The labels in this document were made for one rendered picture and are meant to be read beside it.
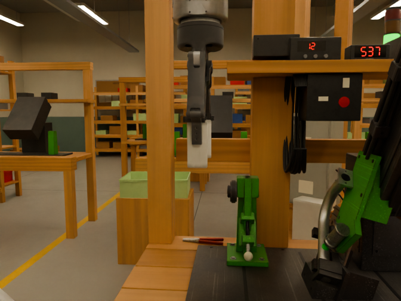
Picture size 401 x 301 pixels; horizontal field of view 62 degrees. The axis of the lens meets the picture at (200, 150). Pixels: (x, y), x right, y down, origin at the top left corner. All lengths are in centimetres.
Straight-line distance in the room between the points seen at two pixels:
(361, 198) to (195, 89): 58
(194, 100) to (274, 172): 80
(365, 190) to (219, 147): 60
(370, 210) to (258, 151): 45
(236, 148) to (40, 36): 1165
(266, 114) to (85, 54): 1092
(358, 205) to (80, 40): 1152
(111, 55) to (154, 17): 1037
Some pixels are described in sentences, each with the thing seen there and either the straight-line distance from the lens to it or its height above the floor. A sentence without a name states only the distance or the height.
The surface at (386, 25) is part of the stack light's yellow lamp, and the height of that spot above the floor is 168.
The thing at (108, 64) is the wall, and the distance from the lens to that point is 1163.
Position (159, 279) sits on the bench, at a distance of 108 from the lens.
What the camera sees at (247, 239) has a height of 99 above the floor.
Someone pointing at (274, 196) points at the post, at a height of 107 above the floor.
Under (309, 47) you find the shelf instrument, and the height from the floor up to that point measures 158.
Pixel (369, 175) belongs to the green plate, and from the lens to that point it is 92.
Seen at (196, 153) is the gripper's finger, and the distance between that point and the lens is 50.
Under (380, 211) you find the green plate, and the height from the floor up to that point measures 113.
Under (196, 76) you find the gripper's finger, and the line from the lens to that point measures 49.
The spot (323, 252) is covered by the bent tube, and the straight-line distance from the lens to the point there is 100.
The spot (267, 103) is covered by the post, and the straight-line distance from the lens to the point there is 122.
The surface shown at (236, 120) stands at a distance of 783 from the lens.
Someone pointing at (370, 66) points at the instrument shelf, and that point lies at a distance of 118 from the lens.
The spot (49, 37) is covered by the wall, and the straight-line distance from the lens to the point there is 1253.
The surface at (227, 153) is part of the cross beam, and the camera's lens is 131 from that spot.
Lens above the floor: 138
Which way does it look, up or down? 6 degrees down
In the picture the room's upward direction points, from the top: straight up
